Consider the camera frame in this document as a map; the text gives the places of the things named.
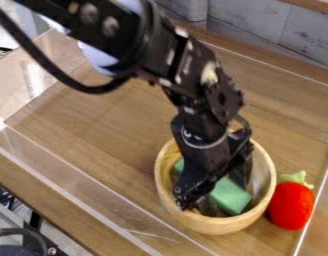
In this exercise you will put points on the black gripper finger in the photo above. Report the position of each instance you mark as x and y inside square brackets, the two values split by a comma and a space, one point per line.
[240, 167]
[207, 207]

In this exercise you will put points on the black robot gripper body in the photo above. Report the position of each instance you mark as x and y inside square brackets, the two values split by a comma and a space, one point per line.
[205, 162]

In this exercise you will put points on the green rectangular stick block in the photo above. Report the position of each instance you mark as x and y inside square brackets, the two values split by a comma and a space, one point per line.
[231, 198]

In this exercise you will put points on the brown wooden bowl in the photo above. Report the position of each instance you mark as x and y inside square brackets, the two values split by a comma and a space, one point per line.
[261, 188]

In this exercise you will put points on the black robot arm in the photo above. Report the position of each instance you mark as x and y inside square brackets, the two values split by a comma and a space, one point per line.
[130, 41]

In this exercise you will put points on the red toy strawberry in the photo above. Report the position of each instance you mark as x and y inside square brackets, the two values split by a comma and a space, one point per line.
[292, 202]

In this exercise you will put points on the black table clamp base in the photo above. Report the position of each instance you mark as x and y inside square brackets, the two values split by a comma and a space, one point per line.
[21, 240]

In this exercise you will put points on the clear acrylic tray enclosure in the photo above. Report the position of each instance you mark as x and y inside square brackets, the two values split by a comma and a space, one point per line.
[77, 155]

